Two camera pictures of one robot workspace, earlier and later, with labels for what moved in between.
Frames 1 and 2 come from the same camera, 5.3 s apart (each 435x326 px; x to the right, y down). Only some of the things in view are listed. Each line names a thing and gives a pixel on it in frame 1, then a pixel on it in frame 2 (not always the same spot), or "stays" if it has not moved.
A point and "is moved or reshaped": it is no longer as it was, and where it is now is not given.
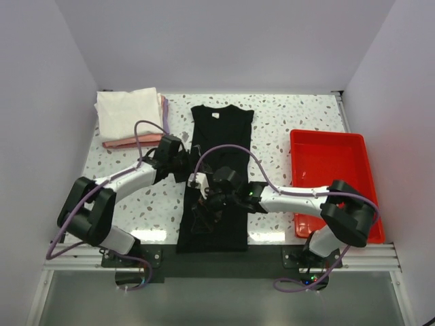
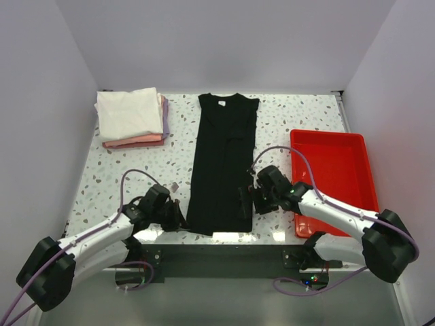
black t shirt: [219, 138] is moved or reshaped
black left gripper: [181, 177] to [177, 222]
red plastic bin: [318, 158] stays
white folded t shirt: [117, 113] stays
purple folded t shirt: [166, 116] stays
